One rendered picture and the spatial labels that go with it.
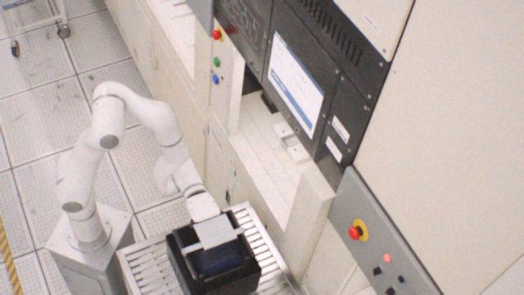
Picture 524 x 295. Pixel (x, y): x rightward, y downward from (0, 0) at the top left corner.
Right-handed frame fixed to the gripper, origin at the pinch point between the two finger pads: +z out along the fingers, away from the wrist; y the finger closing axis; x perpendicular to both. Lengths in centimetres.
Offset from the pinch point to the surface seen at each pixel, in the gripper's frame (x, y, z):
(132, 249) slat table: -33.4, 25.3, -20.9
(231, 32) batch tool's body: 35, -29, -55
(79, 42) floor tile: -111, 4, -231
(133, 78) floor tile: -110, -22, -181
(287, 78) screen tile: 48, -29, -17
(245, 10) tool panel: 52, -29, -47
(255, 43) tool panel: 45, -29, -38
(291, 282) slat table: -32.7, -27.1, 16.6
